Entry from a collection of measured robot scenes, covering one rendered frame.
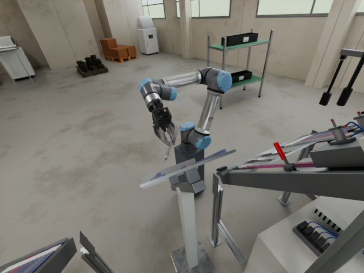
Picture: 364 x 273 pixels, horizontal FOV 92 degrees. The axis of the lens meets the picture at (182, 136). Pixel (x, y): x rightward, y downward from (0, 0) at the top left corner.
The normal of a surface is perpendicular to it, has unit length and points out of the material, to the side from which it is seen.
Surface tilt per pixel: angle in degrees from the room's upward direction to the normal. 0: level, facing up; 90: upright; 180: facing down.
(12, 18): 90
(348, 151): 90
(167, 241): 0
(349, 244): 90
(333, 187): 90
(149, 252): 0
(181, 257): 0
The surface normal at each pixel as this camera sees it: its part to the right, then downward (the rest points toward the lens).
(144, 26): 0.51, 0.18
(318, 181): -0.90, 0.31
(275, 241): -0.07, -0.80
